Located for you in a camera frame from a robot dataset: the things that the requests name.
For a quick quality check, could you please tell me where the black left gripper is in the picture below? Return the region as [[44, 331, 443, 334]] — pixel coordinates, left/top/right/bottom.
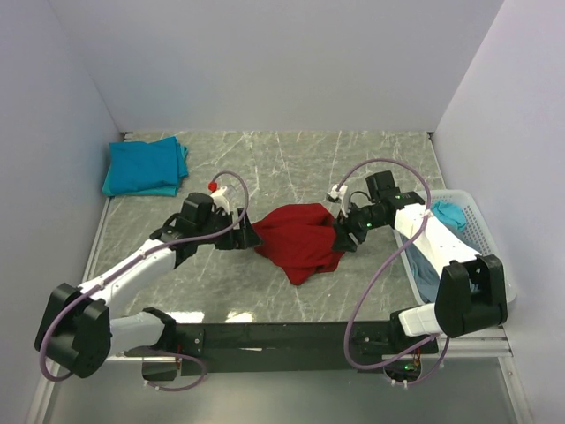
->
[[196, 207, 263, 250]]

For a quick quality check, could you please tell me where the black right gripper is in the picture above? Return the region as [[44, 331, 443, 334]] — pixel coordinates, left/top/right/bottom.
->
[[331, 198, 388, 253]]

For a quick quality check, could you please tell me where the red t shirt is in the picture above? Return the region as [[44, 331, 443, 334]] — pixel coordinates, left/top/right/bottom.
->
[[252, 203, 344, 286]]

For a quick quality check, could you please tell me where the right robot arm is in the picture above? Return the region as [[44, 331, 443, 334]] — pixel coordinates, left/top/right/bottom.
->
[[328, 171, 509, 352]]

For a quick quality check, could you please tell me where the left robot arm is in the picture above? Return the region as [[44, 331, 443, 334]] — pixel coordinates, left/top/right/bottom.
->
[[34, 187, 262, 382]]

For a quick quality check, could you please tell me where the grey blue t shirt in basket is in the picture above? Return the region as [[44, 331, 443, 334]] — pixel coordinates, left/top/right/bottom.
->
[[403, 229, 482, 305]]

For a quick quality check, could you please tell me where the teal t shirt in basket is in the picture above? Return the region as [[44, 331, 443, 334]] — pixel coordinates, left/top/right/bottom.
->
[[431, 201, 467, 232]]

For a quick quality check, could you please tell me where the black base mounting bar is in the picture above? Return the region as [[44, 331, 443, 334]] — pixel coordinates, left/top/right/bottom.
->
[[125, 321, 439, 373]]

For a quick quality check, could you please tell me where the folded teal t shirt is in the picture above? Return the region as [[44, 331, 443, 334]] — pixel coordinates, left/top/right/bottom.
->
[[102, 143, 191, 199]]

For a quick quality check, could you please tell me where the white plastic basket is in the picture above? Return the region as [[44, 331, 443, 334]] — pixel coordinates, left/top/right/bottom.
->
[[401, 189, 500, 305]]

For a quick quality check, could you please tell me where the folded blue t shirt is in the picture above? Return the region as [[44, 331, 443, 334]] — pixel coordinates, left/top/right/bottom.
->
[[108, 137, 185, 192]]

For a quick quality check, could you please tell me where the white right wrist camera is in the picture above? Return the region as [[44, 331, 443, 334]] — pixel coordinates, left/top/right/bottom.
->
[[326, 184, 350, 204]]

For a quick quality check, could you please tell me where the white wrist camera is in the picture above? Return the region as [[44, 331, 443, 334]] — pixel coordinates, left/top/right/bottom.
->
[[208, 181, 237, 214], [326, 184, 350, 204]]

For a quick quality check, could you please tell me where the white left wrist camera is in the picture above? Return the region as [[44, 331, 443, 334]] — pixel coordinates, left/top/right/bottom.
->
[[208, 181, 237, 214]]

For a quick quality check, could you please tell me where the aluminium frame rail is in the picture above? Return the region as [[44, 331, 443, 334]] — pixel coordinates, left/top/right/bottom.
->
[[106, 328, 514, 362]]

